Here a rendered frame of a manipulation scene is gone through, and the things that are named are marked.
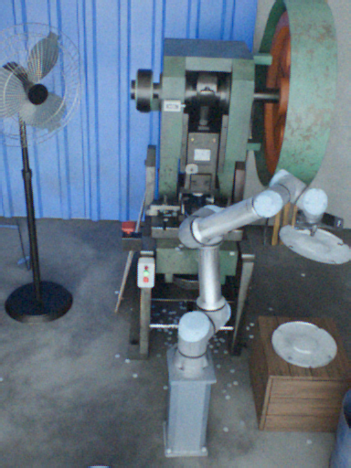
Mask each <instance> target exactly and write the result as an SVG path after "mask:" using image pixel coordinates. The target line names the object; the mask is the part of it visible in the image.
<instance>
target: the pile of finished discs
mask: <svg viewBox="0 0 351 468"><path fill-rule="evenodd" d="M272 345H273V348H274V350H275V351H276V353H277V354H278V355H279V356H280V357H282V358H283V359H285V360H287V361H289V362H291V363H293V364H295V365H298V366H301V367H309V366H312V367H321V366H324V365H326V364H328V363H329V362H331V361H332V360H333V359H334V357H335V356H336V352H337V346H336V344H335V340H334V339H333V337H332V336H330V335H329V334H328V333H327V332H326V331H325V330H324V329H318V327H316V325H313V324H307V323H288V324H282V325H280V326H279V327H278V328H277V330H275V331H274V332H273V335H272Z"/></svg>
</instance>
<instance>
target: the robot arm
mask: <svg viewBox="0 0 351 468"><path fill-rule="evenodd" d="M290 201H291V202H292V203H293V204H294V205H295V206H297V210H296V218H295V223H294V228H293V229H296V228H298V229H296V230H298V231H300V232H303V233H307V234H308V235H309V236H312V237H314V235H315V232H317V229H318V225H319V226H322V227H325V228H328V229H331V230H334V231H340V230H343V227H344V220H343V219H342V218H339V217H335V216H332V214H330V213H327V212H324V210H325V209H326V206H327V196H326V194H325V193H324V192H323V191H322V190H320V188H312V187H309V186H308V185H306V184H305V183H304V182H302V181H301V180H299V179H298V178H297V177H295V176H294V175H293V174H290V173H288V172H287V171H284V170H280V171H279V172H278V173H277V174H276V175H275V176H274V177H273V179H272V181H271V183H270V187H269V189H268V190H266V191H264V192H262V193H260V194H258V195H256V196H253V197H250V198H248V199H245V200H243V201H241V202H239V203H238V204H235V205H232V206H230V207H226V208H224V209H222V210H221V208H220V207H217V206H214V205H206V206H204V207H201V208H200V209H199V210H198V211H196V212H195V213H193V214H192V216H191V217H189V218H187V219H186V220H184V221H183V223H181V224H180V226H179V228H178V237H179V239H180V241H181V243H183V244H184V245H185V246H187V247H189V248H191V249H196V248H197V262H198V279H199V294H200V296H199V297H198V298H197V310H196V311H193V313H191V312H189V313H187V314H185V315H184V316H183V317H181V319H180V322H179V326H178V341H177V350H176V351H175V354H174V356H173V362H172V365H173V368H174V371H175V372H176V373H177V374H178V375H180V376H183V377H185V378H199V377H202V376H203V375H205V374H206V373H207V372H208V371H209V365H210V360H209V357H208V354H207V351H206V350H207V342H208V340H209V339H210V338H211V337H212V336H213V335H214V334H215V333H216V332H217V331H218V330H219V329H220V328H221V327H222V326H223V325H224V324H225V323H226V322H227V321H228V319H229V316H230V308H229V305H228V304H227V301H226V300H225V299H224V297H223V296H221V284H220V260H219V245H221V244H222V242H223V233H225V232H228V231H230V230H232V229H236V228H239V227H241V226H244V225H246V224H248V223H251V222H252V221H255V220H257V219H261V218H269V217H272V216H274V214H275V213H277V212H278V211H279V210H280V209H281V208H282V207H283V206H284V205H287V204H288V203H289V202H290Z"/></svg>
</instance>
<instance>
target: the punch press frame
mask: <svg viewBox="0 0 351 468"><path fill-rule="evenodd" d="M198 70H205V71H216V73H217V85H219V83H220V80H225V81H226V95H225V103H224V106H223V109H224V110H225V111H228V116H229V117H228V128H227V138H226V147H225V156H224V166H223V174H218V170H217V175H218V181H219V185H220V190H219V194H218V195H215V201H219V202H224V204H227V202H228V197H231V193H232V184H233V176H234V175H235V167H236V161H245V159H246V152H247V143H248V135H249V128H250V113H251V110H252V106H253V100H254V58H253V56H252V55H251V53H250V50H249V48H248V46H247V44H246V42H245V41H227V40H208V39H188V38H168V37H165V43H164V68H163V72H161V73H160V81H159V108H160V109H162V121H161V147H160V168H159V169H158V171H157V173H159V199H164V195H167V199H168V200H178V185H177V181H176V180H177V164H178V158H180V155H181V139H183V121H184V109H185V108H186V107H185V106H186V105H187V88H188V79H192V84H196V79H197V71H198ZM165 100H180V104H185V106H180V111H165ZM179 245H184V244H183V243H181V241H180V239H172V238H157V248H156V247H154V249H153V250H155V251H157V256H155V273H165V282H172V281H173V274H198V262H197V261H196V258H197V248H196V249H191V248H189V247H187V246H185V245H184V247H179ZM175 248H179V250H175ZM179 251H181V252H184V253H183V254H179V253H178V252H179ZM230 252H233V253H235V254H233V255H230V254H229V253H230ZM238 254H239V249H238V244H237V241H226V240H225V239H224V240H223V242H222V244H221V245H219V260H220V284H224V283H225V278H226V275H228V276H236V269H237V261H238ZM184 257H188V260H185V259H184ZM178 326H179V324H150V328H178Z"/></svg>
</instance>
